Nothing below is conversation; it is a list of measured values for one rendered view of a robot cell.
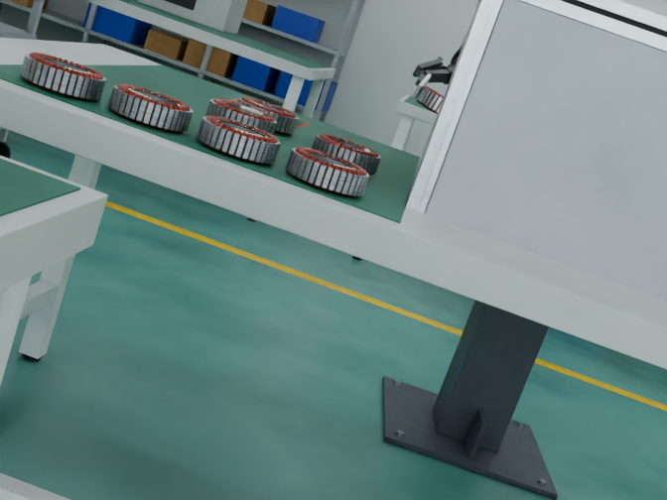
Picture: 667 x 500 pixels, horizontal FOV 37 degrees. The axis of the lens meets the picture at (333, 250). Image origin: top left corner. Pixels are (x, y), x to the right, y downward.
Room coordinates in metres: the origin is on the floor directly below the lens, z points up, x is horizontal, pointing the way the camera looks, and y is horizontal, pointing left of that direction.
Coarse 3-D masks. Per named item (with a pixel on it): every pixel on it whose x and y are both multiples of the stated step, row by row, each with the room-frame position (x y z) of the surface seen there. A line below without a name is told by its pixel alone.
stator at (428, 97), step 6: (420, 90) 2.01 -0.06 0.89; (426, 90) 1.99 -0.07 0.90; (432, 90) 1.99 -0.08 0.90; (420, 96) 2.00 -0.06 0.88; (426, 96) 1.98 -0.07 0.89; (432, 96) 1.97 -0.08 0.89; (438, 96) 1.97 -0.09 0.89; (420, 102) 2.00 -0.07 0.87; (426, 102) 1.98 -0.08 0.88; (432, 102) 1.97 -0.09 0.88; (438, 102) 1.97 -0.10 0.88; (432, 108) 1.98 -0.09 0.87; (438, 108) 1.97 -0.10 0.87
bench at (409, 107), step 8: (408, 96) 5.12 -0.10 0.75; (400, 104) 4.41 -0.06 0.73; (408, 104) 4.41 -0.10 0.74; (416, 104) 4.53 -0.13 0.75; (400, 112) 4.41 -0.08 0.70; (408, 112) 4.41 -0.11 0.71; (416, 112) 4.41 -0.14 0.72; (424, 112) 4.41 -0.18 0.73; (432, 112) 4.41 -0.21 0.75; (400, 120) 4.45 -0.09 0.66; (408, 120) 4.45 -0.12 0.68; (424, 120) 4.41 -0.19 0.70; (432, 120) 4.41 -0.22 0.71; (400, 128) 4.45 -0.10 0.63; (408, 128) 4.45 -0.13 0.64; (400, 136) 4.45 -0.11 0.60; (408, 136) 5.23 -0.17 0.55; (392, 144) 4.45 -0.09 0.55; (400, 144) 4.45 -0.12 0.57; (352, 256) 4.46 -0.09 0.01
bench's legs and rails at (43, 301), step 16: (80, 160) 2.17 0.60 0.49; (80, 176) 2.17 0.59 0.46; (96, 176) 2.20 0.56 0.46; (48, 272) 2.17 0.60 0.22; (64, 272) 2.17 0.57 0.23; (32, 288) 2.09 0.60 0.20; (48, 288) 2.12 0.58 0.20; (64, 288) 2.20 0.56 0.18; (32, 304) 2.03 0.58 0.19; (48, 304) 2.17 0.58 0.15; (32, 320) 2.17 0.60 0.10; (48, 320) 2.17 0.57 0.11; (32, 336) 2.17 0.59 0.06; (48, 336) 2.19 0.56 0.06; (32, 352) 2.17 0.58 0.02; (0, 480) 1.29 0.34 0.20; (16, 480) 1.30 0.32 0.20; (0, 496) 1.27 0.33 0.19; (16, 496) 1.27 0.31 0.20; (32, 496) 1.28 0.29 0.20; (48, 496) 1.29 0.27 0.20
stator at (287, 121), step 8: (248, 104) 1.71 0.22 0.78; (256, 104) 1.72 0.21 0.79; (264, 104) 1.79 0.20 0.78; (264, 112) 1.71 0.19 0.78; (272, 112) 1.71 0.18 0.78; (280, 112) 1.72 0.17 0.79; (288, 112) 1.78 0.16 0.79; (280, 120) 1.71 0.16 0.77; (288, 120) 1.73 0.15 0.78; (296, 120) 1.75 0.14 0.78; (280, 128) 1.72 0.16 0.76; (288, 128) 1.73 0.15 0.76
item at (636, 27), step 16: (528, 0) 1.42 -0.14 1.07; (544, 0) 1.42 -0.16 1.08; (560, 0) 1.42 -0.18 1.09; (576, 0) 1.42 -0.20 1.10; (592, 0) 1.41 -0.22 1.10; (608, 0) 1.41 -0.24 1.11; (576, 16) 1.41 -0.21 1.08; (592, 16) 1.41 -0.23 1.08; (608, 16) 1.41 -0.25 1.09; (624, 16) 1.41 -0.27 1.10; (640, 16) 1.41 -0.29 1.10; (656, 16) 1.41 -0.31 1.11; (608, 32) 1.41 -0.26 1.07; (624, 32) 1.41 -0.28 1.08; (640, 32) 1.41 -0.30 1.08; (656, 32) 1.41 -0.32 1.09; (656, 48) 1.41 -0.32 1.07
